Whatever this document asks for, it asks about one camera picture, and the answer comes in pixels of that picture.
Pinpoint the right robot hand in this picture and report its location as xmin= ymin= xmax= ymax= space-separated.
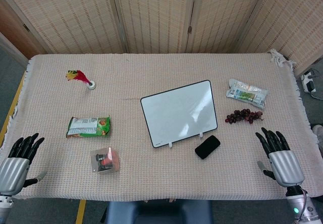
xmin=255 ymin=127 xmax=305 ymax=188

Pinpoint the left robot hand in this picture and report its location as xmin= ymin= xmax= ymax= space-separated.
xmin=0 ymin=133 xmax=48 ymax=197

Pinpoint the white shoe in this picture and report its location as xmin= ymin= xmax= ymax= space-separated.
xmin=312 ymin=124 xmax=323 ymax=146

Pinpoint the bunch of dark red grapes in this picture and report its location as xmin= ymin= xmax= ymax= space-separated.
xmin=225 ymin=108 xmax=264 ymax=124

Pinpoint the yellow floor tape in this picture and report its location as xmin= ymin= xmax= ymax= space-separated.
xmin=0 ymin=72 xmax=87 ymax=224

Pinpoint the white plastic snack package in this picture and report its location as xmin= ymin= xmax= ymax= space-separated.
xmin=226 ymin=78 xmax=268 ymax=110

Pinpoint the green snack bag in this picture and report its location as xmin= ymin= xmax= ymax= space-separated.
xmin=66 ymin=115 xmax=112 ymax=139

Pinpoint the white power strip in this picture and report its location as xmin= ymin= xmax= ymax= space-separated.
xmin=300 ymin=69 xmax=323 ymax=93

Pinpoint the small clear packet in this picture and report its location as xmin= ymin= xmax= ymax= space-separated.
xmin=90 ymin=147 xmax=121 ymax=175

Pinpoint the feather shuttlecock with white base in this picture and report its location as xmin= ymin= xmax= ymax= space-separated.
xmin=66 ymin=69 xmax=97 ymax=91

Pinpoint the beige woven tablecloth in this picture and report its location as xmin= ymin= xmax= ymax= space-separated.
xmin=0 ymin=48 xmax=319 ymax=202

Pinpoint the folding woven screen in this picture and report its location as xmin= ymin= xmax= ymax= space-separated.
xmin=0 ymin=0 xmax=323 ymax=77

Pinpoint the small whiteboard with black frame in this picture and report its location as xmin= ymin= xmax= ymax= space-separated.
xmin=140 ymin=79 xmax=219 ymax=148

